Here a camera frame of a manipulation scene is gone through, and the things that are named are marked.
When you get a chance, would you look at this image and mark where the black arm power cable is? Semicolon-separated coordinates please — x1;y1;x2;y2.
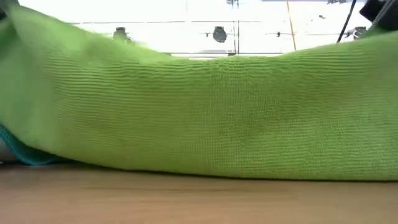
336;0;358;44

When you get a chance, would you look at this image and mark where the long strip light fixture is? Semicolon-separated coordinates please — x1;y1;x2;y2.
161;50;284;58

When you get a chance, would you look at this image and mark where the light blue teal-edged towel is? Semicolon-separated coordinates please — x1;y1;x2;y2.
0;123;65;167

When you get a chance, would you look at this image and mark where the bright green microfiber towel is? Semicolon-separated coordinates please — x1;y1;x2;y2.
0;4;398;182

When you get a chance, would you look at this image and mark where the black hanging cable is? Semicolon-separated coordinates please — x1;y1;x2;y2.
231;0;236;54
236;0;241;55

